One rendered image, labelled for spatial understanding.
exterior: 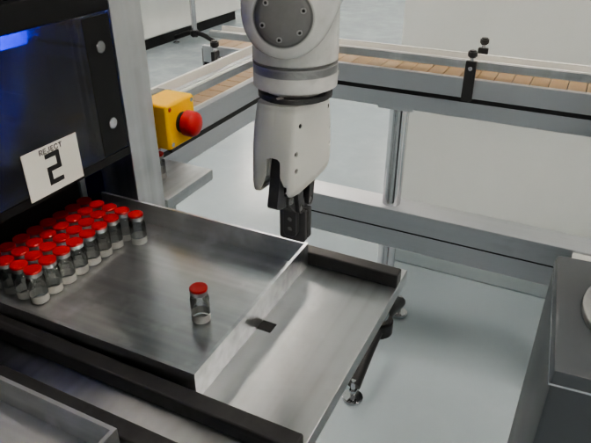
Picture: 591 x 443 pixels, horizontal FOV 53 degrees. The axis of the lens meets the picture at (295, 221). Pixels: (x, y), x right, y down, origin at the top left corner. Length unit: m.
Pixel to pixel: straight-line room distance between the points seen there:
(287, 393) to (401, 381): 1.29
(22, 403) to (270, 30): 0.41
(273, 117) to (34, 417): 0.36
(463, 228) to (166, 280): 0.98
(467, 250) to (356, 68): 0.55
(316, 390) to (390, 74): 0.99
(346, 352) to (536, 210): 1.60
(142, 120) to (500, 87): 0.83
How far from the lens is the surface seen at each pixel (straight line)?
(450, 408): 1.84
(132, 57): 0.85
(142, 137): 0.89
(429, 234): 1.62
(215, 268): 0.78
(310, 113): 0.59
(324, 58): 0.57
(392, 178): 1.59
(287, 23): 0.48
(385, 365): 1.93
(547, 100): 1.41
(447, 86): 1.43
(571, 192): 2.15
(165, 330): 0.69
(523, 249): 1.58
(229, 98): 1.27
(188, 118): 0.92
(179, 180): 1.02
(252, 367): 0.63
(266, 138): 0.58
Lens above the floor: 1.32
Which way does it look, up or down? 30 degrees down
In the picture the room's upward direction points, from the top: straight up
